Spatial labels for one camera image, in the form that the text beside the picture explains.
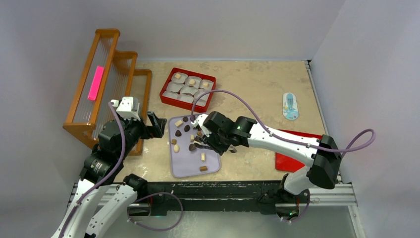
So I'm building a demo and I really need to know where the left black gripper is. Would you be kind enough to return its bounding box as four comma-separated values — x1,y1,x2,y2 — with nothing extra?
115,110,165,159

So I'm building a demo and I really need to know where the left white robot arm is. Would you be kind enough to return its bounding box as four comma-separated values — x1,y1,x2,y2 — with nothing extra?
53,112,167,238

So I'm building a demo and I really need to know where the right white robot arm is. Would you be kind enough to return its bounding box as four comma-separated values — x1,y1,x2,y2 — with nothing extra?
190,112,342,202

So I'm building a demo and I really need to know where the white oval chocolate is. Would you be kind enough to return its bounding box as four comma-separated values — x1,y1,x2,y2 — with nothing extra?
173,144,180,153

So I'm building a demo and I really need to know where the white rectangular chocolate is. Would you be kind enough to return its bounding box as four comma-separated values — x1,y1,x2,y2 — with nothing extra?
174,120,183,127

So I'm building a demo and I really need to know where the red chocolate box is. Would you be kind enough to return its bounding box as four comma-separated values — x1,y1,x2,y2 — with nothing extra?
159,67,216,113

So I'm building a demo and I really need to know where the lavender plastic tray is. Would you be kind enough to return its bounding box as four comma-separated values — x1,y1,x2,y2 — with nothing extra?
168,115,221,178

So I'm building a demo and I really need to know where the orange wooden tiered rack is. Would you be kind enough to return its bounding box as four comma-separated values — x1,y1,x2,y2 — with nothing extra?
63,28,152,149

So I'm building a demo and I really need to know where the pink rectangular block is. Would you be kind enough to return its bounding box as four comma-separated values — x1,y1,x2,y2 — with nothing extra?
87,65,105,101

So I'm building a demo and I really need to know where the red box lid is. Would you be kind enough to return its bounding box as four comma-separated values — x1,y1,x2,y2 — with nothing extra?
275,130,322,173

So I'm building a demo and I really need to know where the blue white sticker card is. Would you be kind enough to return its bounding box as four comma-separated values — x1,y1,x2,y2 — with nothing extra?
282,93,299,120

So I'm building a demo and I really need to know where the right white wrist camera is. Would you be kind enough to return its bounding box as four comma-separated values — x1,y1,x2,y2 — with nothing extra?
190,114,209,136

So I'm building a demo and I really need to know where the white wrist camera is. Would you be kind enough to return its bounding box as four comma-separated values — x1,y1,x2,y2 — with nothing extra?
190,114,209,136
110,96,140,120

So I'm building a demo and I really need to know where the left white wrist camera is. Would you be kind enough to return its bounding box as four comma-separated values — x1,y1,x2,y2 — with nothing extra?
110,96,140,120

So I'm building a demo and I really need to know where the black metal base rail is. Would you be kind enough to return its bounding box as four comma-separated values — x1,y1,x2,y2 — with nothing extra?
70,179,358,218

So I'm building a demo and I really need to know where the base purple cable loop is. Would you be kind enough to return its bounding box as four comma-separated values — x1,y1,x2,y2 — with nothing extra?
126,192,184,232

